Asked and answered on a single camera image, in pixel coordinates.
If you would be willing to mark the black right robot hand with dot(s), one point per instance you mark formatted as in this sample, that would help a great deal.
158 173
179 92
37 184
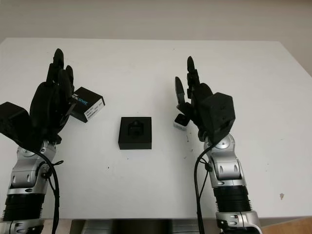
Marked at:
195 107

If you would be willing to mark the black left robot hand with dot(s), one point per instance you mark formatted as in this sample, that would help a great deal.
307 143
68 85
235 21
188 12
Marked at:
48 104

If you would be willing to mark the small silver camera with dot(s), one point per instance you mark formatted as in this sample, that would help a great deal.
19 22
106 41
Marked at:
180 121

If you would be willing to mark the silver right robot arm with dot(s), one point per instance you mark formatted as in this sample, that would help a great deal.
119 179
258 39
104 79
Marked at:
226 168

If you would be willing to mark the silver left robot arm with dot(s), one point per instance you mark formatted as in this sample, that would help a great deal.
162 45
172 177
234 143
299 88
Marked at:
24 170

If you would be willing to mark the black box with label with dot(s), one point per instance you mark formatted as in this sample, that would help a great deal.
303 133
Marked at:
93 103

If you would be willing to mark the grey robot torso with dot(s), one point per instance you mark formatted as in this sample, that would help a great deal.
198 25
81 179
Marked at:
136 224

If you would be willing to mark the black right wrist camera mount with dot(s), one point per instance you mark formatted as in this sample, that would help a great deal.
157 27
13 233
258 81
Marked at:
219 112

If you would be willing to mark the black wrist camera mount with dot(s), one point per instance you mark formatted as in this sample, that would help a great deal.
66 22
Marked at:
12 119
219 112

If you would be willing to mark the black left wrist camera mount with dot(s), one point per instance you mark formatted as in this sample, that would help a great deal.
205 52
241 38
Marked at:
12 119

